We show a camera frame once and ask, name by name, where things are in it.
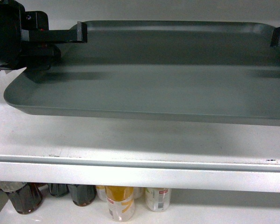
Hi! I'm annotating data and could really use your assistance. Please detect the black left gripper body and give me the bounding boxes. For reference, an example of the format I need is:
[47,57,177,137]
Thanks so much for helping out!
[0,0,49,70]

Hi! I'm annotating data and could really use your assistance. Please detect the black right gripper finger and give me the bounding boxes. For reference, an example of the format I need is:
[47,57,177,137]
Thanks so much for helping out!
[270,27,280,47]

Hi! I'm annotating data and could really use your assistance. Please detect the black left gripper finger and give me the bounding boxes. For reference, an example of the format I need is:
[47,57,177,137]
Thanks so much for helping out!
[20,44,61,83]
[29,21,88,43]

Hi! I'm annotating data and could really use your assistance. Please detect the grey rectangular serving tray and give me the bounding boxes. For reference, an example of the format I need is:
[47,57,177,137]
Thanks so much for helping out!
[4,21,280,126]

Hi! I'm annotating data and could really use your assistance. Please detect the white upper shelf board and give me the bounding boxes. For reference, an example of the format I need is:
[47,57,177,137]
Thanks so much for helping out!
[0,77,280,193]

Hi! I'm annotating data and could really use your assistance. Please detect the dark tea bottle left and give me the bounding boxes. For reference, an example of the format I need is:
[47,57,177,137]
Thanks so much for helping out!
[0,181,42,215]

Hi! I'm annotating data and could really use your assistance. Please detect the dark tea bottle blue label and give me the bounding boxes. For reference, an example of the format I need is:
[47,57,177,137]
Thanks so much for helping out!
[67,184,96,207]

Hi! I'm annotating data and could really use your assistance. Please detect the yellow white drink bottle front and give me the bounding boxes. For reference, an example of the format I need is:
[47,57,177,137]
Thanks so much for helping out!
[105,186,135,222]

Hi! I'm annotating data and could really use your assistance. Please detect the yellow white drink bottle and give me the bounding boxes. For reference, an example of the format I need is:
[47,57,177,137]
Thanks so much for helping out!
[145,188,172,212]
[105,186,135,222]

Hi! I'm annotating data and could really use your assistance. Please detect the yellow white drink bottle right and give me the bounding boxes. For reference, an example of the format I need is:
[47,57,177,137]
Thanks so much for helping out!
[145,188,172,212]

